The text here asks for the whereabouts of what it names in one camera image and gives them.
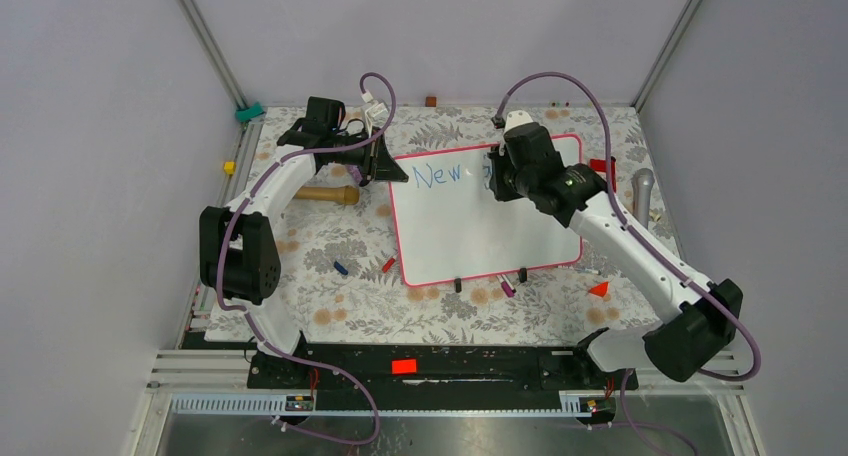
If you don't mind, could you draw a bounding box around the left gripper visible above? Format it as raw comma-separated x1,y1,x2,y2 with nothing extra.
330,127,408,183

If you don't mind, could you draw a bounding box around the pink framed whiteboard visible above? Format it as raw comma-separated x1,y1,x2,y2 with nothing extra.
389,144,583,287

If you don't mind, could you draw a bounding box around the blue marker cap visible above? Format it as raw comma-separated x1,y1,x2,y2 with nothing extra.
333,261,349,275

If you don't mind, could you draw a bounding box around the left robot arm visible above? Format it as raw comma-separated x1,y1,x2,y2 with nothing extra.
199,94,409,387

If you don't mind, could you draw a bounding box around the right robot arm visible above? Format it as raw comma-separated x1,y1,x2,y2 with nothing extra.
488,117,742,388

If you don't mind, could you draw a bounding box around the gold toy microphone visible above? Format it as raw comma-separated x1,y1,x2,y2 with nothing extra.
294,185,360,206

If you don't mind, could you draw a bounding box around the red small box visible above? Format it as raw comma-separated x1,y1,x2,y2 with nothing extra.
588,156,617,192

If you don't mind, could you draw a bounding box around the red capped marker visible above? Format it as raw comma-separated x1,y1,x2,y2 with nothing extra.
381,257,396,273

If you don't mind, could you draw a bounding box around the silver toy microphone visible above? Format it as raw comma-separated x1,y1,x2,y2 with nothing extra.
632,168,656,227

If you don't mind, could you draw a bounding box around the floral patterned table mat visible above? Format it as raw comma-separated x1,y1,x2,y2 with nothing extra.
247,106,657,346

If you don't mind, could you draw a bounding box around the magenta capped marker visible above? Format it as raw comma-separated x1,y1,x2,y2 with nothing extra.
499,276,516,298

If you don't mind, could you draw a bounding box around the red triangular block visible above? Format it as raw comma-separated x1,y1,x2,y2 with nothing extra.
588,281,609,298

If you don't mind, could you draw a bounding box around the teal corner clamp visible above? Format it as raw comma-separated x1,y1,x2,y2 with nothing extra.
235,103,265,123

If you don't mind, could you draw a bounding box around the red tape label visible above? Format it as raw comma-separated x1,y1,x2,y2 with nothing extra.
390,358,418,375

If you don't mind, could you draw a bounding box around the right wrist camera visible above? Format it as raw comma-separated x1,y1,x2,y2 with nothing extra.
503,110,535,133

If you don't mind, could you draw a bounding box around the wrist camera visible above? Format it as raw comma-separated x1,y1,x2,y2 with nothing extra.
503,110,535,133
361,91,390,127

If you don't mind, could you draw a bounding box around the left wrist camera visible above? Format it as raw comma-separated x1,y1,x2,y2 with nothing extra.
361,91,390,127

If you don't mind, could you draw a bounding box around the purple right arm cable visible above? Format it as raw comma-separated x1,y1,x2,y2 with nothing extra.
492,71,763,454

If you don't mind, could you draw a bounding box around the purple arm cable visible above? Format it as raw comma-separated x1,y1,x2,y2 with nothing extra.
492,71,763,454
215,72,397,446

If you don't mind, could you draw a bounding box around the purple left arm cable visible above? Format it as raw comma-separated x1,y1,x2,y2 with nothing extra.
215,72,397,446

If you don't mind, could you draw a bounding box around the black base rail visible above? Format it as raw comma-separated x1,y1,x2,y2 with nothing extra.
180,330,641,395

